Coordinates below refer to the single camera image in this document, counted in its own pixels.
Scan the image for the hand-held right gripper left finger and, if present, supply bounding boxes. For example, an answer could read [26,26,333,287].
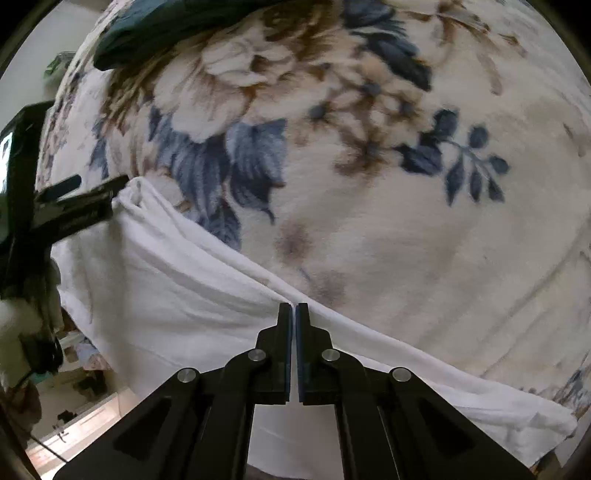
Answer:
[53,302,294,480]

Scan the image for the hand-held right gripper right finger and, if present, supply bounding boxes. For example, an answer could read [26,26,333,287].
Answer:
[295,302,537,480]

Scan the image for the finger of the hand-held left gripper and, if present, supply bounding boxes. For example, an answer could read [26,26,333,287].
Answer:
[32,174,131,243]
[36,174,83,200]

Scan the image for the white pants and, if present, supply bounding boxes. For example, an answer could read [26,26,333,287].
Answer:
[50,178,579,480]

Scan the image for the person's left forearm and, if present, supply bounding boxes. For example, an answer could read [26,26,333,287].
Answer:
[0,298,51,384]

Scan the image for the green packet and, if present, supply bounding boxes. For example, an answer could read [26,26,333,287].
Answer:
[45,52,75,78]

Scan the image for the floral blanket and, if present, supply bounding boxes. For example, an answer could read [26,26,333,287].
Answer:
[34,0,591,416]

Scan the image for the large dark teal pillow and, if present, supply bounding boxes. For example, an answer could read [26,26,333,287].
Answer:
[93,0,296,71]

